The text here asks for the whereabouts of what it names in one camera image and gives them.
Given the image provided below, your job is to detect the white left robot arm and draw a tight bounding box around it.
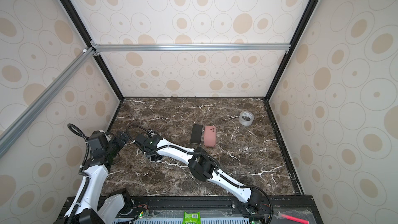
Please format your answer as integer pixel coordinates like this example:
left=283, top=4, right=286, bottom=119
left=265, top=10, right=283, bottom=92
left=62, top=131, right=133, bottom=224

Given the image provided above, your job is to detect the black smartphone without case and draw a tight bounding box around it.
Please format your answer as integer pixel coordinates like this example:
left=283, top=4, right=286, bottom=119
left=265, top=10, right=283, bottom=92
left=190, top=124, right=203, bottom=144

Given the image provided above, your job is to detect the clear tape roll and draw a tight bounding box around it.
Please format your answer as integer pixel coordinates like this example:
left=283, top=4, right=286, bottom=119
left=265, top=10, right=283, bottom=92
left=238, top=111, right=255, bottom=127

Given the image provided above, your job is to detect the back aluminium frame rail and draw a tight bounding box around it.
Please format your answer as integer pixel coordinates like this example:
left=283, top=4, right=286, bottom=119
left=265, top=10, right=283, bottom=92
left=93, top=43, right=291, bottom=52

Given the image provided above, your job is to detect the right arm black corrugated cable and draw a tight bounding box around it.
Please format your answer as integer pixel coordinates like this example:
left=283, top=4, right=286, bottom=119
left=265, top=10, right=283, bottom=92
left=125, top=124, right=274, bottom=224

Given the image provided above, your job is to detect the phone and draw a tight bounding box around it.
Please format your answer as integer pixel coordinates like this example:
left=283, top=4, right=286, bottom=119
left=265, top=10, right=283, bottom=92
left=204, top=126, right=217, bottom=147

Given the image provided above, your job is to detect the pink pen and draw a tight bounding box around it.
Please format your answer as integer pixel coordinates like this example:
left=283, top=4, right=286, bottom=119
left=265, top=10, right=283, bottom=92
left=278, top=213, right=309, bottom=224

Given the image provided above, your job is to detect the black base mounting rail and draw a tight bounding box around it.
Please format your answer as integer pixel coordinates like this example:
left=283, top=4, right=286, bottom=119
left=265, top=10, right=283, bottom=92
left=113, top=196, right=323, bottom=224

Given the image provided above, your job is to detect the aluminium frame rail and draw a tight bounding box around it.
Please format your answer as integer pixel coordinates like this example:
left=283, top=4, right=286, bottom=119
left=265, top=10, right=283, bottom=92
left=93, top=43, right=291, bottom=52
left=1, top=47, right=94, bottom=156

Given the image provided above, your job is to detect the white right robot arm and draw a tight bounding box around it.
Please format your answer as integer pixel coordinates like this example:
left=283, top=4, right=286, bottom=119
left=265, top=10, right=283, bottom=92
left=132, top=134, right=263, bottom=211

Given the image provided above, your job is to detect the left aluminium frame rail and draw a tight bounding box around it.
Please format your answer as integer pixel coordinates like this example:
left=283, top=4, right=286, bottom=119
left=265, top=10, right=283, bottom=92
left=1, top=47, right=94, bottom=156

